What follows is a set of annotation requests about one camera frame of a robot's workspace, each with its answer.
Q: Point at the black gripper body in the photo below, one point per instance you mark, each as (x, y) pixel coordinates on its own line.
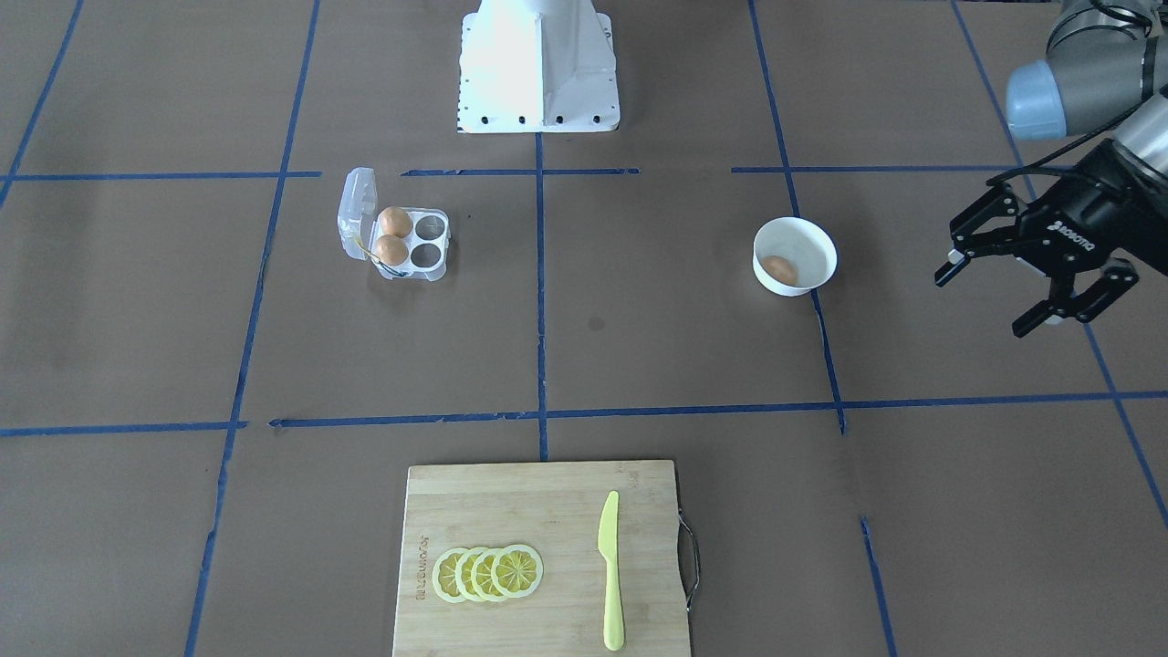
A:
(1079, 222)

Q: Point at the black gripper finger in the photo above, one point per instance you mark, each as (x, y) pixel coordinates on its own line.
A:
(1116, 277)
(955, 262)

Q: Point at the brown egg from bowl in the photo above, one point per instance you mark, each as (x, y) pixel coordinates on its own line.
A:
(781, 269)

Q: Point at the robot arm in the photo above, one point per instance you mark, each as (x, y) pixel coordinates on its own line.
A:
(1102, 80)

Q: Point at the clear plastic egg box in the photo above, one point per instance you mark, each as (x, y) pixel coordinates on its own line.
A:
(407, 243)

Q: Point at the brown egg front in box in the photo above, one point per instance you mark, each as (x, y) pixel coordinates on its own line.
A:
(391, 250)

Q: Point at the brown egg in box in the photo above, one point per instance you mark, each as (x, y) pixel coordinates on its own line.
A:
(395, 221)
(391, 250)

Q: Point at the brown egg rear in box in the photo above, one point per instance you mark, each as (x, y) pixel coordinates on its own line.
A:
(395, 221)

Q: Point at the white bowl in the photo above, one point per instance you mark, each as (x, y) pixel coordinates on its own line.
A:
(807, 245)

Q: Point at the yellow plastic knife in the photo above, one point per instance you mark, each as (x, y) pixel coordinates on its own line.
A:
(613, 623)

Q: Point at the bamboo cutting board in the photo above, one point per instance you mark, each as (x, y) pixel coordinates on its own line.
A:
(542, 559)

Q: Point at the lemon slice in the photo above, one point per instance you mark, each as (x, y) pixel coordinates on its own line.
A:
(481, 576)
(446, 576)
(464, 572)
(518, 571)

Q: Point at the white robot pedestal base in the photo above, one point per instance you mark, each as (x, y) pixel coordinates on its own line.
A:
(537, 67)

